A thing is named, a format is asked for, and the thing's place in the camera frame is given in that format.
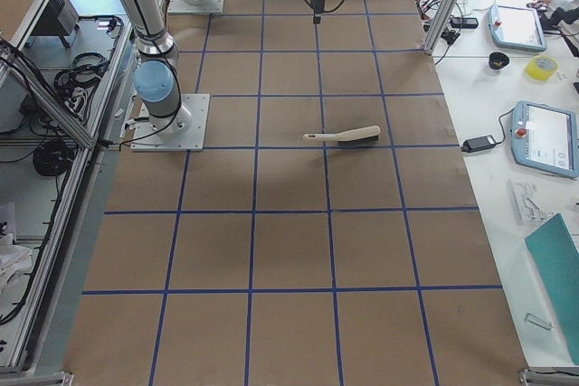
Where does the white hand brush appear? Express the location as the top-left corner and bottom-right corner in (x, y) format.
(302, 126), (381, 146)

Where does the blue teach pendant far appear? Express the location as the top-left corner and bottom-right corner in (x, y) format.
(487, 4), (546, 52)

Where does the blue teach pendant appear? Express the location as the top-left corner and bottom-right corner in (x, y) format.
(510, 100), (578, 179)
(487, 4), (546, 52)

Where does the black adapter on desk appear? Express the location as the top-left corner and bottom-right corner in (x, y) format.
(460, 135), (498, 154)

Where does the yellow tape roll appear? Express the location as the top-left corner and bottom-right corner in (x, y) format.
(524, 55), (558, 81)

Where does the grey control box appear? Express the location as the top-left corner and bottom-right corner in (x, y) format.
(31, 0), (80, 49)

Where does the blue teach pendant near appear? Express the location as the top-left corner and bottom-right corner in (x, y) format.
(510, 100), (578, 179)

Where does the teal folder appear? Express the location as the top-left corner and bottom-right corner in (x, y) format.
(525, 213), (578, 364)

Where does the metal hex key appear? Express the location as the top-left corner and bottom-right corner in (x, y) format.
(524, 312), (554, 331)

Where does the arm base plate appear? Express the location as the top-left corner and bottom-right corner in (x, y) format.
(130, 94), (210, 152)
(168, 0), (224, 15)

